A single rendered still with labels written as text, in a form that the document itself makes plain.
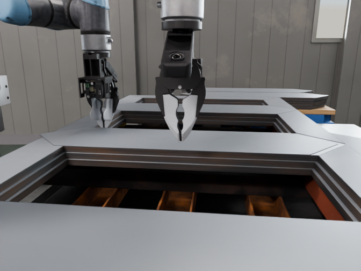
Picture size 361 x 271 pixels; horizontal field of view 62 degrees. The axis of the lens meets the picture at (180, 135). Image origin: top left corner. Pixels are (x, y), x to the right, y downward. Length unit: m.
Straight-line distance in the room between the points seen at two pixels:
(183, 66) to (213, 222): 0.22
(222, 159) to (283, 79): 3.21
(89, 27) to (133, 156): 0.34
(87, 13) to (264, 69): 3.08
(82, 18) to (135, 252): 0.62
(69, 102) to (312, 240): 3.56
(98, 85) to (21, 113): 3.26
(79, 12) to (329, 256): 0.73
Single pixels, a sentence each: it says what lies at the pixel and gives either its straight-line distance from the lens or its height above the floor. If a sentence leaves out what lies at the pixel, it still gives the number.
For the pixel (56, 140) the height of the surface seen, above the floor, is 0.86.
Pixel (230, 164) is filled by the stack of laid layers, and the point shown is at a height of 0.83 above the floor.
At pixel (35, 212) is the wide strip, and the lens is 0.46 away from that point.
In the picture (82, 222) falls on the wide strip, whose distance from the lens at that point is 0.41.
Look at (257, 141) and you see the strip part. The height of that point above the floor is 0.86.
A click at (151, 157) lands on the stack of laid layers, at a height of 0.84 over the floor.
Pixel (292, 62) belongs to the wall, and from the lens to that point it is 3.85.
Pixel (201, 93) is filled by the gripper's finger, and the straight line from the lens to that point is 0.54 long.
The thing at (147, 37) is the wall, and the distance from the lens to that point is 3.59.
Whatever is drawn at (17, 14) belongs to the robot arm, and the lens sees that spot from 0.79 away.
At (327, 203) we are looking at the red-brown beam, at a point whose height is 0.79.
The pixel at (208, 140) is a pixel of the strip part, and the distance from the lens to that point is 0.74.
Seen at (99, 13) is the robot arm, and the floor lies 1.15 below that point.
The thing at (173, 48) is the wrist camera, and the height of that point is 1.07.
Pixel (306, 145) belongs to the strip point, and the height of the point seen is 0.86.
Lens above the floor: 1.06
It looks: 15 degrees down
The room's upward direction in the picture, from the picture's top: straight up
